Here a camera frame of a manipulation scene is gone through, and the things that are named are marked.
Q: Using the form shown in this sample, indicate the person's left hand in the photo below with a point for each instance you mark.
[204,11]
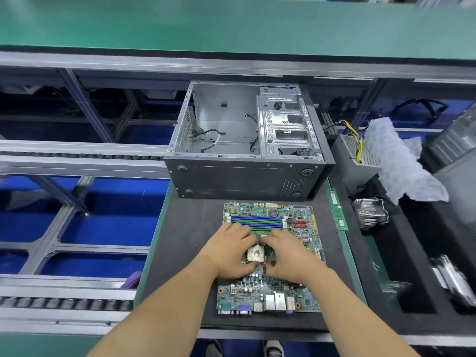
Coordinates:
[229,253]

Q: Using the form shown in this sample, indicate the person's right hand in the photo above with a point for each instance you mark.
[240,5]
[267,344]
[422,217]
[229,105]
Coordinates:
[291,256]

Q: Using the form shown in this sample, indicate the small gold CPU chip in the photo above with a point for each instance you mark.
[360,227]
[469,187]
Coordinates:
[256,254]

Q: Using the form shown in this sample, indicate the green motherboard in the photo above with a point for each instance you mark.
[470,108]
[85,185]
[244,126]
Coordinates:
[260,297]

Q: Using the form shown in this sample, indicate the green RAM stick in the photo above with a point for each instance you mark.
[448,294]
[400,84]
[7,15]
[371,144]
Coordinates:
[337,208]

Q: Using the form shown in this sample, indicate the black and silver computer case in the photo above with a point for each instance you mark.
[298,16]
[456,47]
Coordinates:
[245,178]

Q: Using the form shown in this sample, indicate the metal heatsink cooler fan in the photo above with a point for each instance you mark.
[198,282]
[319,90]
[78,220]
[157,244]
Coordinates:
[370,213]

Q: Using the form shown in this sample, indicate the grey power supply unit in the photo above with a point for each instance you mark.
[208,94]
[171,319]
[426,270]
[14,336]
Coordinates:
[353,171]

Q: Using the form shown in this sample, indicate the person's right forearm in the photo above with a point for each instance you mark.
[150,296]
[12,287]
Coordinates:
[357,316]

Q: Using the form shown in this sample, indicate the person's left forearm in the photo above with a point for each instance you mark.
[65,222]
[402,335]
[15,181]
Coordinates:
[163,308]

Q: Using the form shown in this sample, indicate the person's right shoe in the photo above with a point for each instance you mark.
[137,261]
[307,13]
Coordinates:
[274,348]

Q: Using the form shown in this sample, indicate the person's shoe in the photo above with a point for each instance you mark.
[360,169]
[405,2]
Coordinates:
[214,348]
[274,348]

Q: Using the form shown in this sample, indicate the person's left shoe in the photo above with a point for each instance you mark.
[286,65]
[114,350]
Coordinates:
[214,348]

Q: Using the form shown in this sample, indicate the dark grey case side panel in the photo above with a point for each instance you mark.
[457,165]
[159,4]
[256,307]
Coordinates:
[461,186]

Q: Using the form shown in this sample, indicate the grey computer tower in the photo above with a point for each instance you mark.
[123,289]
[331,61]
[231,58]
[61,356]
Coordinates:
[457,134]

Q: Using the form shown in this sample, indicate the small purple object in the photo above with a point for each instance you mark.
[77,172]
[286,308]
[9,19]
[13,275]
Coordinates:
[132,279]

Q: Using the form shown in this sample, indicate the white bubble wrap bag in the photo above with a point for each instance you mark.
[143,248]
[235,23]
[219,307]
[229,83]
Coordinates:
[405,160]

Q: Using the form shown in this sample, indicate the silver hard drive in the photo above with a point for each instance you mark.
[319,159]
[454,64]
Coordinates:
[455,282]

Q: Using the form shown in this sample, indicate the green conveyor belt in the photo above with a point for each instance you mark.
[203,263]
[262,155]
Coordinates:
[223,26]

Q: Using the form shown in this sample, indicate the small metal bracket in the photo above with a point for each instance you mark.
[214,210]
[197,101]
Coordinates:
[394,286]

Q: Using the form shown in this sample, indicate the aluminium roller conveyor rail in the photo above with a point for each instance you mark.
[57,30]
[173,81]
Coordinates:
[74,158]

